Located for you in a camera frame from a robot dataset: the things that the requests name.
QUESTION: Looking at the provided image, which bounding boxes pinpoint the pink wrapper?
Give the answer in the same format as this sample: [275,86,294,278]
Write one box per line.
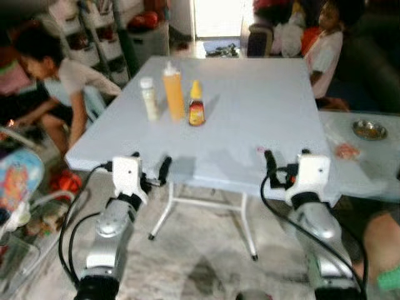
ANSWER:
[333,142,363,161]

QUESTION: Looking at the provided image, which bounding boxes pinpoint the white plastic bottle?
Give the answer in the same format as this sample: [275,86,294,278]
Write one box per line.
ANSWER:
[138,76,161,123]

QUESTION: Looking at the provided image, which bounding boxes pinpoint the white folding table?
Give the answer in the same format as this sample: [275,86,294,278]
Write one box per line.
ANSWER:
[65,56,342,262]

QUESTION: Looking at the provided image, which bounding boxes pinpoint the small yellow cap sauce bottle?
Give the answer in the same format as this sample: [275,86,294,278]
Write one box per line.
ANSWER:
[187,79,207,128]

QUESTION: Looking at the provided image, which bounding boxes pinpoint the metal bowl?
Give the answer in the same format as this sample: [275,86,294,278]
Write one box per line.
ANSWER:
[352,119,389,141]

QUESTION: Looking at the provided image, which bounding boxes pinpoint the plastic covered side table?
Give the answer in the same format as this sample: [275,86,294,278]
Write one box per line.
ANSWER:
[317,110,400,202]

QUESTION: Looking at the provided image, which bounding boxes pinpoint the tall orange squeeze bottle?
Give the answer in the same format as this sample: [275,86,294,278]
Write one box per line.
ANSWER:
[162,60,187,122]

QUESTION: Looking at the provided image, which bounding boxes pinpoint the red toy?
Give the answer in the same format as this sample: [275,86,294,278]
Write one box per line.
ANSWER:
[49,169,83,196]

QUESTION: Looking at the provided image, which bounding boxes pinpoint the bending child in white shirt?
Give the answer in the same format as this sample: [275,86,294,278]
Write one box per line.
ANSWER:
[0,28,124,157]

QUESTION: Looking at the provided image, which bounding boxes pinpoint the standing child in white shirt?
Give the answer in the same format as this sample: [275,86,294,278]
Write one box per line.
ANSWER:
[303,0,360,112]

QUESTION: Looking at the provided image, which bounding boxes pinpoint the dark sofa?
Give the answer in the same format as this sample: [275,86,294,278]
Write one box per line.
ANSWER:
[337,9,400,114]

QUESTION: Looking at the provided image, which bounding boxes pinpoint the bare person leg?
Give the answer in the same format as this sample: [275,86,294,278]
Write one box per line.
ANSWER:
[350,209,400,298]

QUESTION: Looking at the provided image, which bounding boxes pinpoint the blue cartoon print toy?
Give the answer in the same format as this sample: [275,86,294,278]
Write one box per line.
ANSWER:
[0,146,46,214]

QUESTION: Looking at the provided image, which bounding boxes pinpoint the white storage rack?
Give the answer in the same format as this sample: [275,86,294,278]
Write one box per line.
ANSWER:
[47,0,133,85]

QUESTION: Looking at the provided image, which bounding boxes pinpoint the red bag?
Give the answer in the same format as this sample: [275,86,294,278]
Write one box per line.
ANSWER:
[127,9,162,32]

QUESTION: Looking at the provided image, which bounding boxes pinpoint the green slipper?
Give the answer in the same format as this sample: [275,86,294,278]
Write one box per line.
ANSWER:
[375,265,400,292]

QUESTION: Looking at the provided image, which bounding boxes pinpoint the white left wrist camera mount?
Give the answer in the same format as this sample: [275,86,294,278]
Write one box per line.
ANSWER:
[111,156,149,205]

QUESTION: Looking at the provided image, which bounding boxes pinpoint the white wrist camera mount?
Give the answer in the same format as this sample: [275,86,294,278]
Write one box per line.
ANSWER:
[111,156,149,205]
[285,154,331,208]

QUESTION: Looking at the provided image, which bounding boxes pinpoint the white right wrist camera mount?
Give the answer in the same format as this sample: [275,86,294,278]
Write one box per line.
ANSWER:
[285,154,331,208]

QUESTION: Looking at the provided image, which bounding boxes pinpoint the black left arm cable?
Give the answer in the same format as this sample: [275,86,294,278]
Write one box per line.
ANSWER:
[67,211,102,279]
[58,164,114,279]

